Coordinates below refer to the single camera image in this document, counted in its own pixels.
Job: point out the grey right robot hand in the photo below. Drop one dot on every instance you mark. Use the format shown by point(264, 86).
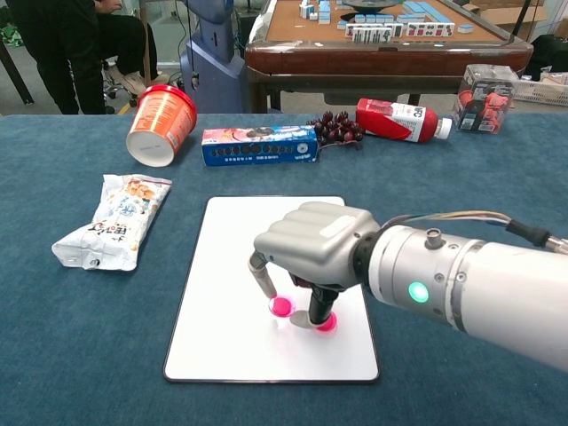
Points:
point(319, 244)

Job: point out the single blue mahjong tile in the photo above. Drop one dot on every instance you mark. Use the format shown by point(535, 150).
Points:
point(466, 29)

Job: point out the white snack bag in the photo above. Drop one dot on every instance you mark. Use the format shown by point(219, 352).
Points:
point(115, 222)

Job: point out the blue felt table cover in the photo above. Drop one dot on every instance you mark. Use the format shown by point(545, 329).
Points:
point(66, 333)

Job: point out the dark red grape bunch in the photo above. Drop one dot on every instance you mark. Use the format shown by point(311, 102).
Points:
point(337, 128)

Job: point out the long mahjong tile row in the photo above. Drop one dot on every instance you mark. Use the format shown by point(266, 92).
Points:
point(426, 30)

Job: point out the blue grey machine base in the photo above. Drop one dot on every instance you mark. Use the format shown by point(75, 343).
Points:
point(213, 66)

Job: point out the blue backed mahjong tile row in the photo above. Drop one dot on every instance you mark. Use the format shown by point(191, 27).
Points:
point(368, 18)

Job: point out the brown mahjong table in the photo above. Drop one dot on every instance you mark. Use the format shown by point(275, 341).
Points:
point(377, 57)

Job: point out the black swivel stool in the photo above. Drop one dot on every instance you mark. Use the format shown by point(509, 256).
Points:
point(113, 91)

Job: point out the pink round magnet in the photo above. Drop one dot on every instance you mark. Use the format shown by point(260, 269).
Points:
point(280, 306)
point(329, 326)

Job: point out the white plastic basket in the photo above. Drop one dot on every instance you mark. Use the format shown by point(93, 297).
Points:
point(539, 91)

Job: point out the seated person in black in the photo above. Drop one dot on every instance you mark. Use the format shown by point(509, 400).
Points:
point(128, 40)

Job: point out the stacked blue mahjong tiles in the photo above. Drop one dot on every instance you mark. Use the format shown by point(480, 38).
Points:
point(324, 11)

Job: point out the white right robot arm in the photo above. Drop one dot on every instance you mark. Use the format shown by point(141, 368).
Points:
point(488, 288)

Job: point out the white magnetic board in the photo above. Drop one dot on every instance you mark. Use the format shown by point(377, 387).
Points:
point(213, 333)

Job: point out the clear box with red toy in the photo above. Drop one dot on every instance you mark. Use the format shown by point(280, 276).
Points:
point(483, 102)

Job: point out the blue cookie box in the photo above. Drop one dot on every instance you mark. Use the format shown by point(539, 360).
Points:
point(262, 148)

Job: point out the red juice bottle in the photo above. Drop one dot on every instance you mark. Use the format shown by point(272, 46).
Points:
point(395, 120)

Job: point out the standing person in black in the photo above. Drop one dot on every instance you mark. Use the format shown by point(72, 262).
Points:
point(66, 53)

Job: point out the black bag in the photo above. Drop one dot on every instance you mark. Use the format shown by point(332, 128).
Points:
point(550, 53)

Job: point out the orange instant noodle cup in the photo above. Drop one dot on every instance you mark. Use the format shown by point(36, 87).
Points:
point(164, 120)

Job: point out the dark furniture leg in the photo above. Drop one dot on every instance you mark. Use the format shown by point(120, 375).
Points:
point(15, 75)

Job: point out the short mahjong tile row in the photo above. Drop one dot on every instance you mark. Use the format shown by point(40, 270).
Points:
point(373, 35)

